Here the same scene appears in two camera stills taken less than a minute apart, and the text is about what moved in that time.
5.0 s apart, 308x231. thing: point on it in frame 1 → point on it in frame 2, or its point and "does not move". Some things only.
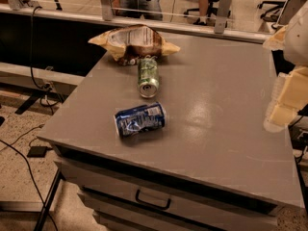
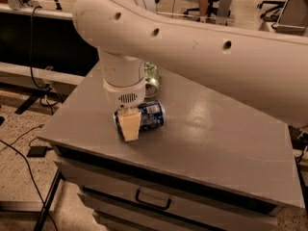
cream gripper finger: x=292 y=98 → x=127 y=98
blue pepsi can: x=142 y=119 does not move
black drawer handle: x=137 y=194 does not move
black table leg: x=49 y=198 does not move
